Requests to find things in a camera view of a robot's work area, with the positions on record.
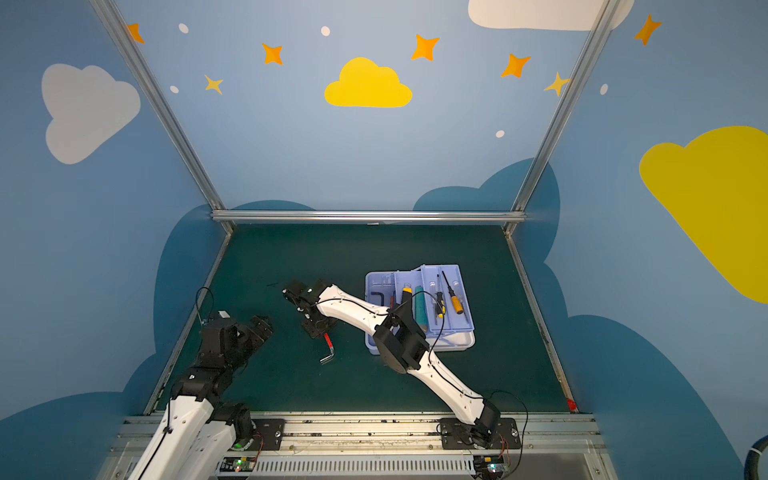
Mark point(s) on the right frame post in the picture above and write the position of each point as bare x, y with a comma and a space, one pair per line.
580, 74

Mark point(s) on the orange handled screwdriver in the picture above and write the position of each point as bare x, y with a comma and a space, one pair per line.
455, 300

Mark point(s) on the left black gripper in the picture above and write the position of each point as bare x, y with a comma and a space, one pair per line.
257, 330

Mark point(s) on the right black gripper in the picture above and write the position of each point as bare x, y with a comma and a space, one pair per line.
308, 306

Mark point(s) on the right controller board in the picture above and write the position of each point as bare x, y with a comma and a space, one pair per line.
488, 468

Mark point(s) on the frame post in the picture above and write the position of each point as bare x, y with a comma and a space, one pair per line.
113, 22
580, 74

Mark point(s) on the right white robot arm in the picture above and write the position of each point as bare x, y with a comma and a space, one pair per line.
402, 345

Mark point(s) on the white blue tool box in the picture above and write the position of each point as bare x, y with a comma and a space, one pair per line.
453, 332

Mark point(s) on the left frame post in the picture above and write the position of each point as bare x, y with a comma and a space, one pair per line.
113, 22

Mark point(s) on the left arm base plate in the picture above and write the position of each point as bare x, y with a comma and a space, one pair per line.
267, 435

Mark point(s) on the controller board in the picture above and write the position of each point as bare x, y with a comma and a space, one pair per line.
488, 468
237, 465

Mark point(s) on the silver hex key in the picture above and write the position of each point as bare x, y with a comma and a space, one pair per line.
376, 298

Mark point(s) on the left controller board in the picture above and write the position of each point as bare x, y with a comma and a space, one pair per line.
237, 465

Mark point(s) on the teal utility knife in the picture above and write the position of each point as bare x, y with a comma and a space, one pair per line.
419, 308

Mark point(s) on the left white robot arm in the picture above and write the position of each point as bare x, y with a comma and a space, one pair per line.
198, 427

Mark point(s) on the back horizontal frame bar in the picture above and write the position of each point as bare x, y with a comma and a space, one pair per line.
364, 217

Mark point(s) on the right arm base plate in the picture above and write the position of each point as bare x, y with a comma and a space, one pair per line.
455, 435

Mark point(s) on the yellow black small screwdriver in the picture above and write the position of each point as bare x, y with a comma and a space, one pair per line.
440, 307

